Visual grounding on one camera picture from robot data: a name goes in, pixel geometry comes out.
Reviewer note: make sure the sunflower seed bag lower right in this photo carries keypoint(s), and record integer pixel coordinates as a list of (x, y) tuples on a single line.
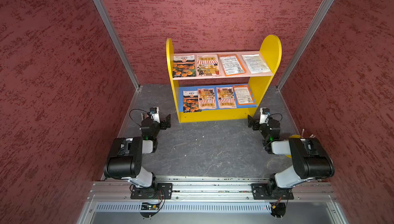
[(226, 98)]

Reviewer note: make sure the yellow shelf unit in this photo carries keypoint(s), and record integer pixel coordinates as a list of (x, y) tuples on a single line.
[(271, 53)]

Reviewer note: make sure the orange bordered seed bag top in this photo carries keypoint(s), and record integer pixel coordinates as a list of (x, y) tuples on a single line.
[(231, 64)]

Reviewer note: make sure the left aluminium corner post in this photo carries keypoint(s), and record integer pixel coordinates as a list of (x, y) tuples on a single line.
[(99, 4)]

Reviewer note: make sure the sunflower seed bag lower left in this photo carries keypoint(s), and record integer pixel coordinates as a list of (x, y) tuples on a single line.
[(207, 99)]

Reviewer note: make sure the marigold seed bag top shelf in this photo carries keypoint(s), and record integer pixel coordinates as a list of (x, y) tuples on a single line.
[(184, 66)]

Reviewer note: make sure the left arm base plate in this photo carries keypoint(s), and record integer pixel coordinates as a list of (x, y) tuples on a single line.
[(159, 191)]

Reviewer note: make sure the orange seed bag lower shelf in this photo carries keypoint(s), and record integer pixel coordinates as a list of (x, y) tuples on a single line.
[(243, 95)]

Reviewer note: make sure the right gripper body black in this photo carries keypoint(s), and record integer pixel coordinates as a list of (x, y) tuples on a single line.
[(256, 125)]

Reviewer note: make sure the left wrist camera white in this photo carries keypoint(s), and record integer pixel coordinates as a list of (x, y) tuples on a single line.
[(154, 113)]

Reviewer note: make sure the aluminium corner post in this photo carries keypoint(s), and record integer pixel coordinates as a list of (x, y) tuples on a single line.
[(310, 32), (99, 4)]

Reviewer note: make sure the white seed bag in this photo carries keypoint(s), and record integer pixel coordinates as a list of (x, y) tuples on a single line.
[(255, 64)]

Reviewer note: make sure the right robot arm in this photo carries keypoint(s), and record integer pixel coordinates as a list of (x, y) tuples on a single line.
[(310, 160)]

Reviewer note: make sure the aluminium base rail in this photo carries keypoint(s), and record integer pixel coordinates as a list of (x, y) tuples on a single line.
[(209, 195)]

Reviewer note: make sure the right aluminium corner post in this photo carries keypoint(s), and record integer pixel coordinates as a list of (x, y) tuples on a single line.
[(310, 32)]

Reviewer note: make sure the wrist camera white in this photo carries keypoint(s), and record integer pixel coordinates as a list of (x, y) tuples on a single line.
[(154, 113), (264, 115)]

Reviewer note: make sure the yellow pen cup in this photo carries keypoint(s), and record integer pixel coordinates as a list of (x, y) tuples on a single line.
[(296, 147)]

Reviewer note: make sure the marigold seed bag lower shelf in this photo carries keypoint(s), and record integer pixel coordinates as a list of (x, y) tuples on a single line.
[(191, 102)]

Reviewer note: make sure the sunflower shop seed bag top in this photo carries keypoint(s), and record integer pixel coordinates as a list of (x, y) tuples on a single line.
[(208, 65)]

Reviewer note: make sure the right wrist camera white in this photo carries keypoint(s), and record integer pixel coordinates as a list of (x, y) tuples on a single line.
[(264, 115)]

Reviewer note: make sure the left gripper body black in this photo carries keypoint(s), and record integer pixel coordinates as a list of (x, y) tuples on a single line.
[(163, 126)]

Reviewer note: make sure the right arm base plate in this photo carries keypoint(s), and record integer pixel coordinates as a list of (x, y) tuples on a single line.
[(269, 192)]

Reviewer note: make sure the marigold seed bag shelf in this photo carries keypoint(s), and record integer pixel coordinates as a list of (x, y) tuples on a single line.
[(191, 102), (184, 66)]

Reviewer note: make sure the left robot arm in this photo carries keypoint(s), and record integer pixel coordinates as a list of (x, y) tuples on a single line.
[(124, 161)]

